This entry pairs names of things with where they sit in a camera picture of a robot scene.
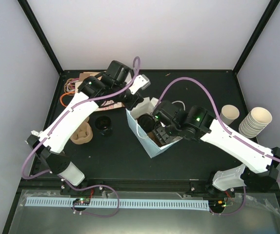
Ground single brown pulp cup carrier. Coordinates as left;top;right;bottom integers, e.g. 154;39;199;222
147;132;163;147

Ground light blue paper bag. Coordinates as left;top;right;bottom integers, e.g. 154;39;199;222
126;97;181;158

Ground black lid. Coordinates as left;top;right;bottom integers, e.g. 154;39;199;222
137;114;155;133

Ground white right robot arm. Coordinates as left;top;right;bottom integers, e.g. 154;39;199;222
152;101;280;196

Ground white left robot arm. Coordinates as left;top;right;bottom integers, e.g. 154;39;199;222
27;57;150;195

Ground illustrated greeting card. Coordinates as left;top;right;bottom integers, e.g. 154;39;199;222
96;100;124;112

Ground brown cardboard sleeve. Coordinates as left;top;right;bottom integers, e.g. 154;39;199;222
79;72;100;81

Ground rubber bands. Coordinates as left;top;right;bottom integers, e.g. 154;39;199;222
60;78;79;107

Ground stack of white paper cups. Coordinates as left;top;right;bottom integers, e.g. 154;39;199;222
239;107;273;139

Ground white plastic cutlery pile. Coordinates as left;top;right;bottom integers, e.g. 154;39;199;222
31;130;40;137

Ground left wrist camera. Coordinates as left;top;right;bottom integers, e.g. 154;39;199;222
129;75;151;95

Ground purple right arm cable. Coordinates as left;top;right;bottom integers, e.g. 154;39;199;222
154;77;280;217

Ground light blue cable duct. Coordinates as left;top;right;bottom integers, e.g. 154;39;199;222
25;197;209;211

